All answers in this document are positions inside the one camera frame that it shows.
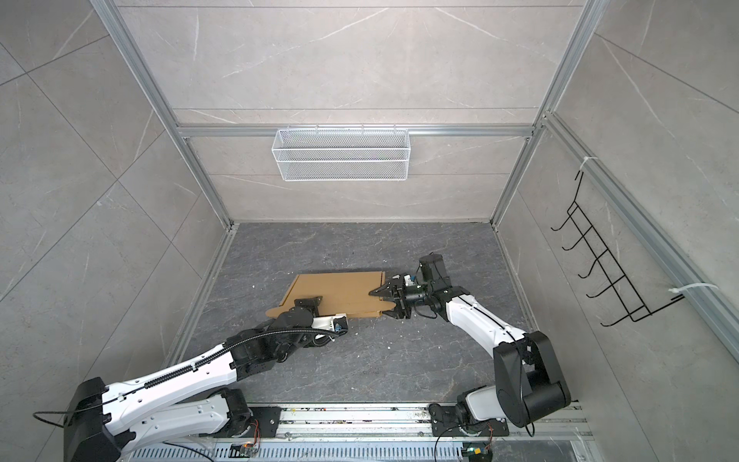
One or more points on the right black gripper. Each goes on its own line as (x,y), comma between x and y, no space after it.
(402,300)

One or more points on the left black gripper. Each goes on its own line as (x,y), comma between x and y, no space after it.
(309,305)

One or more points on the brown cardboard box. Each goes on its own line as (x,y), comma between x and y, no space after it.
(341,293)

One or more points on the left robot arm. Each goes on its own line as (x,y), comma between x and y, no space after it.
(107,421)

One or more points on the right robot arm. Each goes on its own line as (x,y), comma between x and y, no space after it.
(529,382)

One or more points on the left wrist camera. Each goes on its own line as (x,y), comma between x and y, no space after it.
(335,323)

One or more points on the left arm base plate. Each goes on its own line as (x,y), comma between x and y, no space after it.
(247,422)

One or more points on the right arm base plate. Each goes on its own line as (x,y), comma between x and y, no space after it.
(453,421)

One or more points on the white wire mesh basket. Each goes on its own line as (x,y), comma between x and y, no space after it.
(342,154)

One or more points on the aluminium mounting rail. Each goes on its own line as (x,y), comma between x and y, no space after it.
(354,421)

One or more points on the black wire hook rack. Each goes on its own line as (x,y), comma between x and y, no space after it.
(633,307)

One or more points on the white cable tie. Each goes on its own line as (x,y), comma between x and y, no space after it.
(692,286)

